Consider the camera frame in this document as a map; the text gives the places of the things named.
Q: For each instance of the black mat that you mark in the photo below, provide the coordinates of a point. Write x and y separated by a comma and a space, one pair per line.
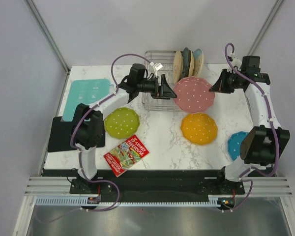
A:
64, 135

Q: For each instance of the teal cutting board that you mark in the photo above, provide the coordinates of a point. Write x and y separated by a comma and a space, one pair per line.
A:
86, 92

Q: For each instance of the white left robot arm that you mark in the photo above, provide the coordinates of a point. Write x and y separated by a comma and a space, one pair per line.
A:
125, 92

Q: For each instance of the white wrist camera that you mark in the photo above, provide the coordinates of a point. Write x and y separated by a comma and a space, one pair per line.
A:
156, 66
236, 62

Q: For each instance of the blue polka dot plate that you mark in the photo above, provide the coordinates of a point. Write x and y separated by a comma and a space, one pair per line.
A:
233, 144

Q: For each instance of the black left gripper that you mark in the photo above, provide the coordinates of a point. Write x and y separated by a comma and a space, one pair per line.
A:
163, 92

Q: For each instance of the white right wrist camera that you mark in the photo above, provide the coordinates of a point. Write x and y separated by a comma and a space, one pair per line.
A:
236, 62

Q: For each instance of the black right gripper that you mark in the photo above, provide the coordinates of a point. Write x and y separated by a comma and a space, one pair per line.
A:
220, 85

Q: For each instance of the red children's book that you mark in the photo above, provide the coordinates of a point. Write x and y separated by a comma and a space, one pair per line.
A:
126, 155

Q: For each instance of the dark teal plate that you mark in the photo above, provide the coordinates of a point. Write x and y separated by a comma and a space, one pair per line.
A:
186, 54

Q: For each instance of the pink polka dot plate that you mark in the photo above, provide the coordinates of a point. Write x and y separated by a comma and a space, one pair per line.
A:
193, 95

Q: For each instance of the beige illustrated plate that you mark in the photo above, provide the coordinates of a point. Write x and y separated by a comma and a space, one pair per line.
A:
177, 66

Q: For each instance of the green polka dot plate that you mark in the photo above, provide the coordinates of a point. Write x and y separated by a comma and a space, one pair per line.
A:
122, 123

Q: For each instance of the cream and blue plate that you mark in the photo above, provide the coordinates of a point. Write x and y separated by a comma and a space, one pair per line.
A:
198, 56

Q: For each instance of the white slotted cable duct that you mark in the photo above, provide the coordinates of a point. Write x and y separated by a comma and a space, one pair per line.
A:
86, 201

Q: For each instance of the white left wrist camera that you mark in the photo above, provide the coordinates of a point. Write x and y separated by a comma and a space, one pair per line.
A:
156, 66

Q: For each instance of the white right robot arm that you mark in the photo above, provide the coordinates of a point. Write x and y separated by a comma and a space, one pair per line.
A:
262, 147

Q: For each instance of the orange polka dot plate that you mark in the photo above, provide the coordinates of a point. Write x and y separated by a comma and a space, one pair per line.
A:
199, 128

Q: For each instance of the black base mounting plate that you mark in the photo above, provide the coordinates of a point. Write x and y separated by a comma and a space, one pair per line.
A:
166, 185

